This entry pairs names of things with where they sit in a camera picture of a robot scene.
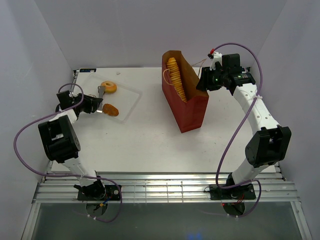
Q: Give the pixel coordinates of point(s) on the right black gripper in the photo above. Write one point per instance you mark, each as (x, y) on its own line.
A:
(204, 83)

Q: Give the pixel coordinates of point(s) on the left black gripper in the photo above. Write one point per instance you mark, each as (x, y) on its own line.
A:
(91, 103)

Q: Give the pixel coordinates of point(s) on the metal tongs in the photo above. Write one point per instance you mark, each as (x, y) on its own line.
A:
(101, 92)

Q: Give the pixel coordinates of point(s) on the ring donut bread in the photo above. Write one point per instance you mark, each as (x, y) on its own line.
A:
(109, 87)

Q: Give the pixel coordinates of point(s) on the red paper bag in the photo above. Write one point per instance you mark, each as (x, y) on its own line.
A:
(187, 104)

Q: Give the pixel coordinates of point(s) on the long ridged bread loaf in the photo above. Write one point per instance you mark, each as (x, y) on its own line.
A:
(175, 77)

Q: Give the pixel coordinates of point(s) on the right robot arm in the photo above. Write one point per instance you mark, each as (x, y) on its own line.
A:
(270, 140)

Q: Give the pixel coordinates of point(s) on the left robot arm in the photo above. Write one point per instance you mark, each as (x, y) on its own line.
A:
(62, 145)

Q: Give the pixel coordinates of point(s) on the brown glazed bread piece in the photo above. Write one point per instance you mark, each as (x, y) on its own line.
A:
(110, 110)

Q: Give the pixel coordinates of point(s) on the clear plastic tray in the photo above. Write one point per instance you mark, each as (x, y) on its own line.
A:
(124, 99)

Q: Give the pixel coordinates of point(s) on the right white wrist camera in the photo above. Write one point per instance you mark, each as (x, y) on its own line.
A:
(215, 57)

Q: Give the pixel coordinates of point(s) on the aluminium frame rail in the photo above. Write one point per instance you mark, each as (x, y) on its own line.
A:
(165, 188)

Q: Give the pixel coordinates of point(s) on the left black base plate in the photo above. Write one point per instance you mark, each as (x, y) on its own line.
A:
(111, 193)

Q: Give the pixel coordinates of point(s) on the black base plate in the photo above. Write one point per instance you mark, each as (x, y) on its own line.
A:
(111, 193)
(245, 192)

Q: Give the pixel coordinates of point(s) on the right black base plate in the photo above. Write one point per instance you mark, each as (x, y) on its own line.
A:
(245, 192)

